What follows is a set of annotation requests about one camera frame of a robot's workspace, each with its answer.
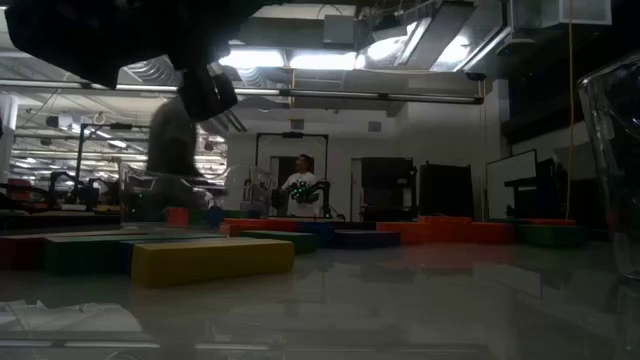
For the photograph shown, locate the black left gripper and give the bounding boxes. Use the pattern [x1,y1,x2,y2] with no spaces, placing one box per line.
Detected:
[144,97,214,211]

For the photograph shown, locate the small orange block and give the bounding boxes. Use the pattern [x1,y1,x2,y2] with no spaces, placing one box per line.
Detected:
[166,207,190,229]

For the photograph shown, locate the small blue block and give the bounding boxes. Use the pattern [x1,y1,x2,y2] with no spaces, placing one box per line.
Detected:
[205,205,226,227]

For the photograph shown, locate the clear plastic bin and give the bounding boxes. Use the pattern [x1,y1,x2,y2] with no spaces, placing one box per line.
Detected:
[577,49,640,360]
[117,159,276,224]

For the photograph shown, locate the fluorescent ceiling light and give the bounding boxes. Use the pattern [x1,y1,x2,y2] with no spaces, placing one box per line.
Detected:
[288,51,359,71]
[219,47,286,70]

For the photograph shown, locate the long yellow block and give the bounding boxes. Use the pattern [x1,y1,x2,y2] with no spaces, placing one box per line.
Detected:
[130,238,296,289]

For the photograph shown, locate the person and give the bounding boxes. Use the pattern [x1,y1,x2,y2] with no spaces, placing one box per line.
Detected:
[280,153,321,218]

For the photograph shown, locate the long green block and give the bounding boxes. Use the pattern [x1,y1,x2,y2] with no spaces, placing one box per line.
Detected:
[42,233,226,276]

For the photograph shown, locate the grey ceiling pipe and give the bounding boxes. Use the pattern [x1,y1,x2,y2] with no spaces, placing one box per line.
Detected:
[0,78,485,105]

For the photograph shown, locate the grey ceiling unit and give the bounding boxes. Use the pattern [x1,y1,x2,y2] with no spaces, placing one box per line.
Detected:
[323,13,357,46]

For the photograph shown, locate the black cabinet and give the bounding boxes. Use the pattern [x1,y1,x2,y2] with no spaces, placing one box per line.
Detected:
[418,162,475,219]
[360,157,418,221]

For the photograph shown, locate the whiteboard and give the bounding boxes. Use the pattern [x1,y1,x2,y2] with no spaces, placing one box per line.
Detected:
[485,148,539,221]

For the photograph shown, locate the white ceiling box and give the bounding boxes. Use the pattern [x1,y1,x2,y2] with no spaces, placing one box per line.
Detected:
[509,0,613,29]

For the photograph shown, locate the black metal frame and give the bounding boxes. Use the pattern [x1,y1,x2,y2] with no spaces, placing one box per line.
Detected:
[74,121,160,201]
[254,130,330,217]

